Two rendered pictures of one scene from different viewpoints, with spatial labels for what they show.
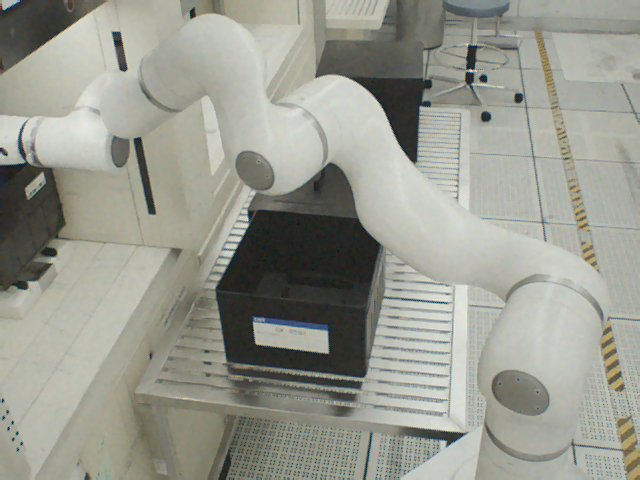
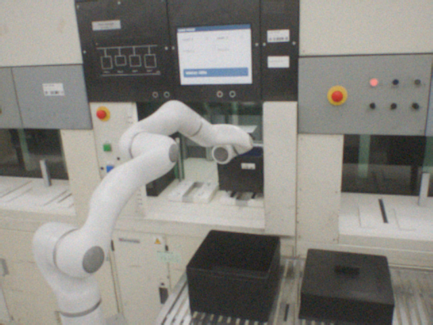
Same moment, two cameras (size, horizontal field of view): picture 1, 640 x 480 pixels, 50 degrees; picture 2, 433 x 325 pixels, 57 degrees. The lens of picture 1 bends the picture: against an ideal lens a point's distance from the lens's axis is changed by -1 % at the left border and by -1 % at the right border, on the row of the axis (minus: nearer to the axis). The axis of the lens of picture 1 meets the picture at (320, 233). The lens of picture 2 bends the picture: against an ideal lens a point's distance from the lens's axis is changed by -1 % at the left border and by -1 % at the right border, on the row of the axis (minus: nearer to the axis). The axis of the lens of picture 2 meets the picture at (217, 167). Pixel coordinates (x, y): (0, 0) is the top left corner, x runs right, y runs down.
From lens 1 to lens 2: 164 cm
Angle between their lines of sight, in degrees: 83
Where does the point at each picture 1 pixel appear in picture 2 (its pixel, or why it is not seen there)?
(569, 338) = (42, 231)
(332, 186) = (342, 277)
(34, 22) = (195, 93)
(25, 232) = (236, 178)
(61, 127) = not seen: hidden behind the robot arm
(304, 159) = (120, 146)
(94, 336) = (206, 219)
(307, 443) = not seen: outside the picture
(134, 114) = not seen: hidden behind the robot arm
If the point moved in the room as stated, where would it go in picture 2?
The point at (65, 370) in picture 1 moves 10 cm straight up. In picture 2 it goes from (189, 216) to (187, 196)
